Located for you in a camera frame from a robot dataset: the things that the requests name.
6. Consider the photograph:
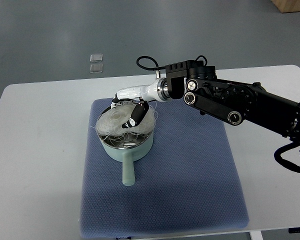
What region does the white vermicelli nest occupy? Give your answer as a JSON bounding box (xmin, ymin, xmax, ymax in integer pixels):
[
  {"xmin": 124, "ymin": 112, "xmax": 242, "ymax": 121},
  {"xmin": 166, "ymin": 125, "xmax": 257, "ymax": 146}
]
[{"xmin": 95, "ymin": 103, "xmax": 157, "ymax": 139}]

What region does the blue textured mat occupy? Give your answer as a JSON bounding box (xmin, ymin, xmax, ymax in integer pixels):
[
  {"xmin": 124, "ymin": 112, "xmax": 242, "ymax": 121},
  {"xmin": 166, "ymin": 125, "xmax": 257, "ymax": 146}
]
[{"xmin": 80, "ymin": 98, "xmax": 249, "ymax": 239}]

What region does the upper clear floor tile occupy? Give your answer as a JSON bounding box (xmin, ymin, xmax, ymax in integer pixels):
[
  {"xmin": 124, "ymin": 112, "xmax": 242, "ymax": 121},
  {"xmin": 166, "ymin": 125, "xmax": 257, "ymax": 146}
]
[{"xmin": 90, "ymin": 53, "xmax": 103, "ymax": 63}]

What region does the wire steamer rack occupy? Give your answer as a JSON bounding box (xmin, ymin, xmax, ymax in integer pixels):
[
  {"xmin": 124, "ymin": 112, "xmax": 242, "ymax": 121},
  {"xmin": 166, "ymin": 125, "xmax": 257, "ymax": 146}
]
[{"xmin": 102, "ymin": 132, "xmax": 149, "ymax": 149}]

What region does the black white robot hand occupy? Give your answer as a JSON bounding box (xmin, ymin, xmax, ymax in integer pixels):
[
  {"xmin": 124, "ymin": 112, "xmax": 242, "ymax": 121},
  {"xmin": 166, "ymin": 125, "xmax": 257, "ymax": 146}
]
[{"xmin": 111, "ymin": 77, "xmax": 170, "ymax": 129}]

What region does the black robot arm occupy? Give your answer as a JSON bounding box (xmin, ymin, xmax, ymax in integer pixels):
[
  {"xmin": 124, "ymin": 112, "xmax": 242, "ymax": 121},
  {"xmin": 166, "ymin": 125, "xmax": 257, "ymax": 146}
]
[{"xmin": 165, "ymin": 59, "xmax": 300, "ymax": 173}]

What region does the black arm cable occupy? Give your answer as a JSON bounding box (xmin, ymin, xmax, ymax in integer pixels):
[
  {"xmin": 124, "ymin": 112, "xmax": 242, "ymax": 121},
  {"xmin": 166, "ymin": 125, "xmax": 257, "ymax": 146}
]
[{"xmin": 136, "ymin": 55, "xmax": 208, "ymax": 75}]

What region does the mint green steel pot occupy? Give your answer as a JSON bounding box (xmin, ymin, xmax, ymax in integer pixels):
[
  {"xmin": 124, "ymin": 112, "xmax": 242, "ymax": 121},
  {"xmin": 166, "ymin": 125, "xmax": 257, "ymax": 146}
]
[{"xmin": 95, "ymin": 100, "xmax": 155, "ymax": 187}]

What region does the wooden box corner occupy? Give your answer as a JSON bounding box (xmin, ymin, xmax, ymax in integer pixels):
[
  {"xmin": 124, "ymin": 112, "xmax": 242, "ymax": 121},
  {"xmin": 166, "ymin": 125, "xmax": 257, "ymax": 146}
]
[{"xmin": 271, "ymin": 0, "xmax": 300, "ymax": 13}]

